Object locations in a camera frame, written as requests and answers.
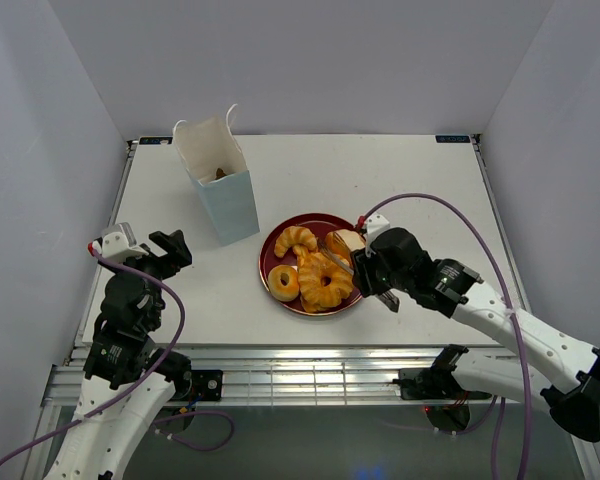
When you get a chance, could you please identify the aluminium frame rail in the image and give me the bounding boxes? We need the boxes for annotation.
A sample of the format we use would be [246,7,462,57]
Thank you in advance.
[39,344,581,407]

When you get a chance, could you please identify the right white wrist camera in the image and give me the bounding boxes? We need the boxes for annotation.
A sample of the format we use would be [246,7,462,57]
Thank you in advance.
[356,213,391,247]

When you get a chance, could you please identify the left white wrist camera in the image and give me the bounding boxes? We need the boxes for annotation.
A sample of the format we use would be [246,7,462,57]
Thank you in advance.
[87,222,149,264]

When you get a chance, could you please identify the large fluted ring bread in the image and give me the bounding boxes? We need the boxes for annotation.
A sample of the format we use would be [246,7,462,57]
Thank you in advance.
[298,253,354,313]

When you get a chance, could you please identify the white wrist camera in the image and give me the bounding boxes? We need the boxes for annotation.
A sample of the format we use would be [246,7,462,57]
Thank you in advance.
[356,213,391,247]
[87,222,149,264]

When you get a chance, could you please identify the light blue paper bag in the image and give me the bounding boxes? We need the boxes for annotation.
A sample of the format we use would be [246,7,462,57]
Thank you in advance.
[172,104,260,245]

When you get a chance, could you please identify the dark red round plate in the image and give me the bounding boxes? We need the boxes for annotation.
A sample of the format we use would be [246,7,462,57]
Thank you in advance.
[259,213,362,316]

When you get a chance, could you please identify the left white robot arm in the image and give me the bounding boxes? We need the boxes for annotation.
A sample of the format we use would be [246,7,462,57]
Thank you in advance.
[47,223,192,479]

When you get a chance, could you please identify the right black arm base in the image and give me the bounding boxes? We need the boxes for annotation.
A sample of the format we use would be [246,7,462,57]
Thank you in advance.
[392,367,492,401]

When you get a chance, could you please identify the small glazed donut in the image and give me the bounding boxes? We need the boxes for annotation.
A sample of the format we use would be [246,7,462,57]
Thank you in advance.
[267,265,300,302]

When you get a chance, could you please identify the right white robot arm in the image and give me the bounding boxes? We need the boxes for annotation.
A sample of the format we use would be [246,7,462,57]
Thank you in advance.
[352,224,600,443]

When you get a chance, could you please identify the small twisted orange bread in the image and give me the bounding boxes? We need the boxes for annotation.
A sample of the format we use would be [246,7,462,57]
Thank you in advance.
[292,244,312,267]

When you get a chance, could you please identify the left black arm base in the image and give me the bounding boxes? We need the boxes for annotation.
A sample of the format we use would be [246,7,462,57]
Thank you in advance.
[172,370,224,402]

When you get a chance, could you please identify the left blue table label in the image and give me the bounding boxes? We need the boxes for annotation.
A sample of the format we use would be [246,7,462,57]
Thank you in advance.
[138,136,173,145]

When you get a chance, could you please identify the right blue table label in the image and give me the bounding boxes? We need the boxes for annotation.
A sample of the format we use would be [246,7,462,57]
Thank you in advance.
[435,135,471,144]

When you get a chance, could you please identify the golden croissant bread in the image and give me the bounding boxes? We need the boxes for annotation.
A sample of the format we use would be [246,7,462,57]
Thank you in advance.
[274,225,318,258]

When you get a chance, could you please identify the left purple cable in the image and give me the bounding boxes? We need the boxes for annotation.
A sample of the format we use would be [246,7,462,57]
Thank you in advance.
[0,249,236,480]

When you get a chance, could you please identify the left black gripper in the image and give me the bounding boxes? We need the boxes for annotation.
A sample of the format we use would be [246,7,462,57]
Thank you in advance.
[99,228,192,328]

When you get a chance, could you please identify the blue table label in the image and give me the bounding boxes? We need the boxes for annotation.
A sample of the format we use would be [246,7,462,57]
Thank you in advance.
[435,135,471,144]
[138,136,173,145]

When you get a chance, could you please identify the metal serving tongs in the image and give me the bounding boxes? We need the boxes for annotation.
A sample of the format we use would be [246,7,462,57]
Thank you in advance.
[317,238,400,313]

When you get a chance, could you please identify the large round bread roll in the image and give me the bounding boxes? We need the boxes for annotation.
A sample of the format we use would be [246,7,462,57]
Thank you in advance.
[325,229,366,262]

